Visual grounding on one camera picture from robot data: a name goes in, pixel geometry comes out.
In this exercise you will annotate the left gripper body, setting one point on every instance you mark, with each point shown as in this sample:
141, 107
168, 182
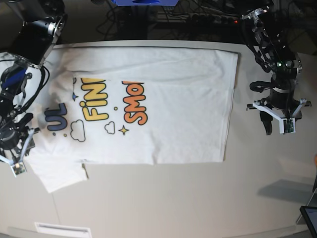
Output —
283, 101

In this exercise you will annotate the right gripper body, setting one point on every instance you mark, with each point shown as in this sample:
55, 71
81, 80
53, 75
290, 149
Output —
11, 133

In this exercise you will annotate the white printed T-shirt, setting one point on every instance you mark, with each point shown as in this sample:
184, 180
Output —
130, 106

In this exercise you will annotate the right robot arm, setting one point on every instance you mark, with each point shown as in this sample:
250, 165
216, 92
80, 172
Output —
43, 21

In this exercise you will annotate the black tablet device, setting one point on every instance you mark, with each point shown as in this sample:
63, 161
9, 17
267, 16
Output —
310, 217

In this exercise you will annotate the white paper label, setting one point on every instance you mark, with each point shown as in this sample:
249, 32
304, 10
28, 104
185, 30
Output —
63, 231

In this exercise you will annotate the black power strip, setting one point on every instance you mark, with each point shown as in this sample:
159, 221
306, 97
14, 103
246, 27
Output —
205, 19

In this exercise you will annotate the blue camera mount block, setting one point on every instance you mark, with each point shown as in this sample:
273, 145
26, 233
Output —
145, 2

